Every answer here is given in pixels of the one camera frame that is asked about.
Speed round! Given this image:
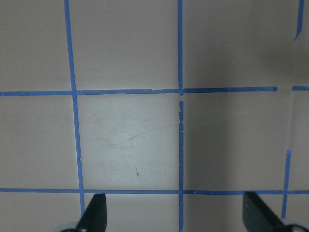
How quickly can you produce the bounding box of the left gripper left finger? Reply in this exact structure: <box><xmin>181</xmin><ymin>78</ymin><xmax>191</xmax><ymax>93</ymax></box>
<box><xmin>54</xmin><ymin>193</ymin><xmax>108</xmax><ymax>232</ymax></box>

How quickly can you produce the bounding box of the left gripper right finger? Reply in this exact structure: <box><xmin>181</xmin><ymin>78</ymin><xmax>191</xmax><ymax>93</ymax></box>
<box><xmin>242</xmin><ymin>191</ymin><xmax>309</xmax><ymax>232</ymax></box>

